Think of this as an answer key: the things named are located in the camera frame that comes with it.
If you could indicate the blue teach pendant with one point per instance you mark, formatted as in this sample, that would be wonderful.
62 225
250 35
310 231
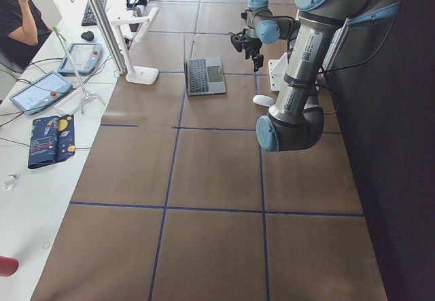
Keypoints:
85 57
41 93

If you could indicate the navy space pattern pouch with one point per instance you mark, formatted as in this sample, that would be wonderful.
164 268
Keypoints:
52 141

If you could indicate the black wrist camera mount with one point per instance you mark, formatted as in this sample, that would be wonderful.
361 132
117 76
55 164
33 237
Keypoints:
237 40

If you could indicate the silver stick stand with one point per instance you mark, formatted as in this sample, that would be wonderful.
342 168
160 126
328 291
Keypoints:
88 95

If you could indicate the aluminium frame post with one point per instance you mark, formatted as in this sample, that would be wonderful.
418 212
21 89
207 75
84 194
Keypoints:
108 35

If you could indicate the grey laptop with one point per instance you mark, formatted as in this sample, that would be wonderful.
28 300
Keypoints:
204 76

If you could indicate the near blue teach pendant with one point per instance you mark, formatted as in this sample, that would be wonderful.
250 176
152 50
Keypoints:
41 93

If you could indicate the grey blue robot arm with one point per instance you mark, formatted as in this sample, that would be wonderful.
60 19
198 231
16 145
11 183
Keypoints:
296 121
248 15

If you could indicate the white computer mouse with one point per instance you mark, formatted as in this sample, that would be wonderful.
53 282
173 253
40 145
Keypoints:
263 100

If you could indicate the red cylinder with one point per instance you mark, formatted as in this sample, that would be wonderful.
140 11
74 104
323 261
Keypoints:
8 266

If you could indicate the seated person black shirt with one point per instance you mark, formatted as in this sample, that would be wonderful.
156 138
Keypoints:
23 31

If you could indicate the far blue teach pendant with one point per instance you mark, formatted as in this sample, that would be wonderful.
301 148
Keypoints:
85 57

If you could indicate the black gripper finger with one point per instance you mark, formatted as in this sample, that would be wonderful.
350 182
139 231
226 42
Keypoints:
259 61
255 62

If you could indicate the white desk lamp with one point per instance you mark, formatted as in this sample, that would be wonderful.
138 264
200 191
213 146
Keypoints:
136 73

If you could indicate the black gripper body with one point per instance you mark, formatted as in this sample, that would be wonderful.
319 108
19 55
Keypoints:
252 47

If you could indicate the black desk mouse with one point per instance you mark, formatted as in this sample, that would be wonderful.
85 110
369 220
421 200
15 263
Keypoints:
87 36

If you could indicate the white mounting pole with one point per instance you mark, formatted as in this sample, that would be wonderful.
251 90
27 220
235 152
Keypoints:
276 71

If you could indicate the clear plastic wrapper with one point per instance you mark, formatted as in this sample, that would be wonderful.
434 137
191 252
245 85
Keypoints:
11 182

